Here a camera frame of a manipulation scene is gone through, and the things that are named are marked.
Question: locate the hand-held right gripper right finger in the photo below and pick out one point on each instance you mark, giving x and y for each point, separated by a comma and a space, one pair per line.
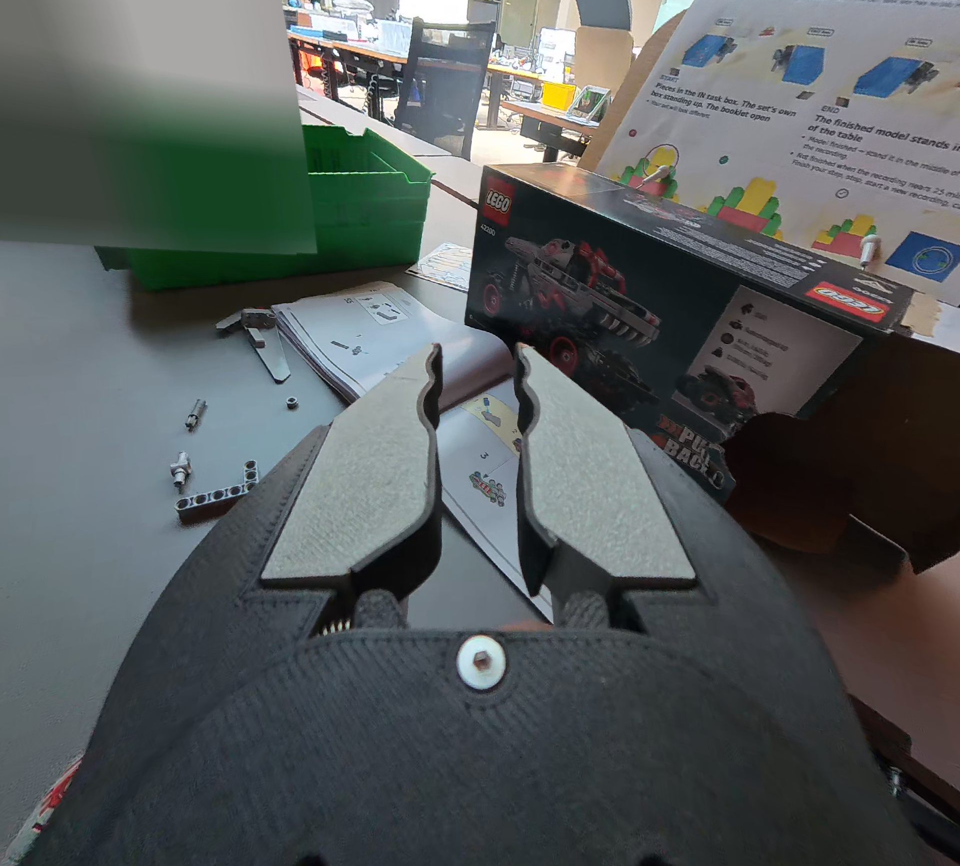
600, 498

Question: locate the open instruction booklet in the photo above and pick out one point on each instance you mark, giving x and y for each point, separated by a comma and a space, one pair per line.
352, 341

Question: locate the yellow storage bin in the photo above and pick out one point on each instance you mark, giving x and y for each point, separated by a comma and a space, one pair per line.
559, 94

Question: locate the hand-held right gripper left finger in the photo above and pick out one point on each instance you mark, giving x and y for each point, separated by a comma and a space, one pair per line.
360, 483

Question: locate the black chair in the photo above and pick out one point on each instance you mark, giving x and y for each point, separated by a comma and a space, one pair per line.
442, 78

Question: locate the light grey lego connector pin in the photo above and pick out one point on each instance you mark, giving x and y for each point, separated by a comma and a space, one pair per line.
180, 470

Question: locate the cardboard stand board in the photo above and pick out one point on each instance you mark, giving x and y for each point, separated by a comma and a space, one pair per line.
645, 70

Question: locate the grey lego axle pin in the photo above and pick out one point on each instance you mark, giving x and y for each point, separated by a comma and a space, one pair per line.
195, 414

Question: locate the grey angled lego beam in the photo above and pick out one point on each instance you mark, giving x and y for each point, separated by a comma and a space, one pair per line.
214, 497

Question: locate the printed instruction sheet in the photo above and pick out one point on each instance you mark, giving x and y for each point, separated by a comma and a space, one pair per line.
810, 93

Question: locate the wooden desk with clutter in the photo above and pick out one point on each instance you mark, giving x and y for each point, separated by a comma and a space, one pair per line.
352, 49

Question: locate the green plastic bin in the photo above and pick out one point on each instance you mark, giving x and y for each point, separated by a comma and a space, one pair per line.
367, 220

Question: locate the lego sticker sheet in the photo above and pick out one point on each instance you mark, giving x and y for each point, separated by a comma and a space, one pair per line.
444, 267

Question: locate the red white printed packet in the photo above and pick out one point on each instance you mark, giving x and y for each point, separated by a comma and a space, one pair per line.
45, 802

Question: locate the black lego set box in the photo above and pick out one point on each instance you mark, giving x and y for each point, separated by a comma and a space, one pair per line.
675, 258

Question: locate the low wooden desk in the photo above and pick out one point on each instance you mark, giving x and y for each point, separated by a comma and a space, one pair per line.
547, 117

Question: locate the grey lego wedge assembly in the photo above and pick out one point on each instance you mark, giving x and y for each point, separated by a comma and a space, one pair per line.
259, 341

